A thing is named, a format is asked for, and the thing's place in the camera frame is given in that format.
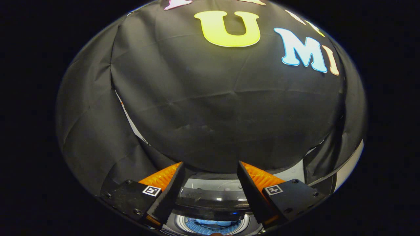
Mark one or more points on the light blue polo shirt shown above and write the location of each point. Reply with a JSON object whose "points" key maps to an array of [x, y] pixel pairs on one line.
{"points": [[213, 226]]}

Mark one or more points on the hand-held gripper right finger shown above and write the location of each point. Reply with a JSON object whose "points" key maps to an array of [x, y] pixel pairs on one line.
{"points": [[252, 196]]}

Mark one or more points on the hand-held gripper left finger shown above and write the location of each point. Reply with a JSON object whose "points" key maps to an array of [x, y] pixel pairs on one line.
{"points": [[165, 196]]}

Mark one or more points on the black backdrop cloth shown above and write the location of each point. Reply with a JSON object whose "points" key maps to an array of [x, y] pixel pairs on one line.
{"points": [[213, 114]]}

